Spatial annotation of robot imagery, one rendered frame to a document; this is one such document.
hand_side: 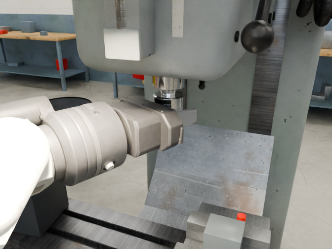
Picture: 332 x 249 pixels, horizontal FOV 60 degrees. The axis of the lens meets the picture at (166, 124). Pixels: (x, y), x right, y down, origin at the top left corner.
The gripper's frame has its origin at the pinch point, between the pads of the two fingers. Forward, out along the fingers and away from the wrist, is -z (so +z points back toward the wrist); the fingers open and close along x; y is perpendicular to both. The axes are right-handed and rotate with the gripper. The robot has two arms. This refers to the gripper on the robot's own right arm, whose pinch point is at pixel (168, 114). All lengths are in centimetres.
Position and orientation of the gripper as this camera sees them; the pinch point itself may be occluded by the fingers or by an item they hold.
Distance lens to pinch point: 44.2
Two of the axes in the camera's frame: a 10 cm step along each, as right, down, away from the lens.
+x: -6.8, -2.8, 6.7
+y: -0.1, 9.2, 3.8
